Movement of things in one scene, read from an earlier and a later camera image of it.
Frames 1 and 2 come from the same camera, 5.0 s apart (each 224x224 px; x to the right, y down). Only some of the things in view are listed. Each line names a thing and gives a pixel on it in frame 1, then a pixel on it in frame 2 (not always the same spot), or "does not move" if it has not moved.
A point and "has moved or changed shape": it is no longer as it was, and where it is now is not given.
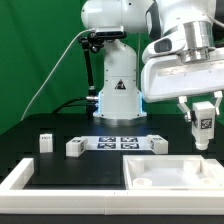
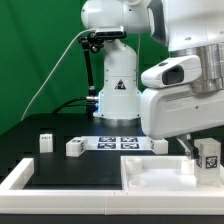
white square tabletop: x=169 y=172 does not move
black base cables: x=91 y=107 does not move
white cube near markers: x=76 y=146 does not move
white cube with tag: x=204 y=127 has moved or changed shape
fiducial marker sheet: x=117 y=143 does not move
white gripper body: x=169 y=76 -> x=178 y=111
